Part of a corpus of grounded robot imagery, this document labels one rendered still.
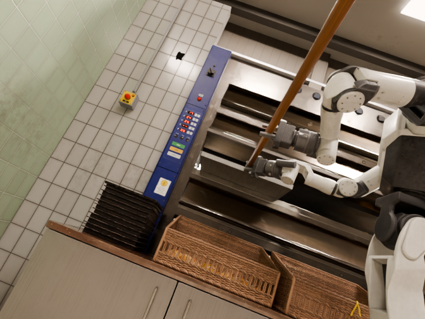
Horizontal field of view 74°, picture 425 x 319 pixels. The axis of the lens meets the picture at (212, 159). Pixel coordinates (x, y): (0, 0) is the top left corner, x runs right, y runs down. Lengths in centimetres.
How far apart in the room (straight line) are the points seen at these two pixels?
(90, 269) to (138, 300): 23
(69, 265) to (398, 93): 134
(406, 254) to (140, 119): 167
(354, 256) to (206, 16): 208
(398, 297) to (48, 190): 186
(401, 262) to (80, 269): 115
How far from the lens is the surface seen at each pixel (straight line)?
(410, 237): 107
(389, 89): 100
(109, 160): 199
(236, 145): 185
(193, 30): 249
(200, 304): 128
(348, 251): 205
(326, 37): 71
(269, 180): 162
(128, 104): 205
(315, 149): 112
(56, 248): 139
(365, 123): 238
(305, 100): 226
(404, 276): 106
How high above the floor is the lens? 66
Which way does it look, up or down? 19 degrees up
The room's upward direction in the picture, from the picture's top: 22 degrees clockwise
